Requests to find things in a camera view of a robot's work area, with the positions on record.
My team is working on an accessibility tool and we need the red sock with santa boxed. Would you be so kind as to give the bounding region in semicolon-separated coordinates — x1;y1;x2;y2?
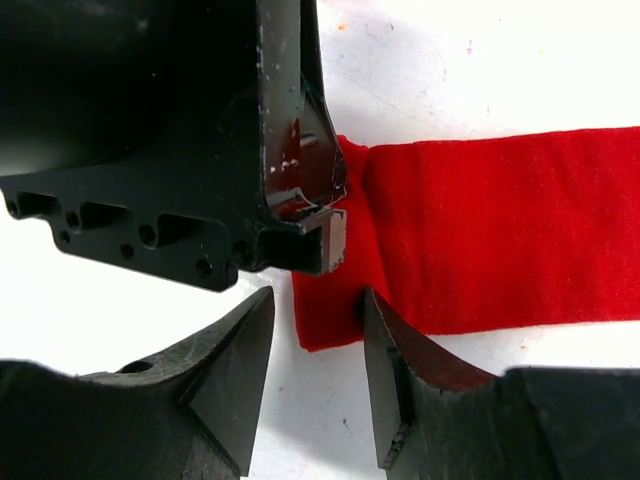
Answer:
292;127;639;351

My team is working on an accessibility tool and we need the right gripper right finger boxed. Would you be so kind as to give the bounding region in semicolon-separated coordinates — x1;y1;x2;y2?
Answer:
362;289;639;479

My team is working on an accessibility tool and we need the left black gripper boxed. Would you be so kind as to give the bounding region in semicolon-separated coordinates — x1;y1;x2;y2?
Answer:
1;1;348;291

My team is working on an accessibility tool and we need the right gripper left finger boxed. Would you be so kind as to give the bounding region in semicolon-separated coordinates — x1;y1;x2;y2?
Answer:
1;287;275;479

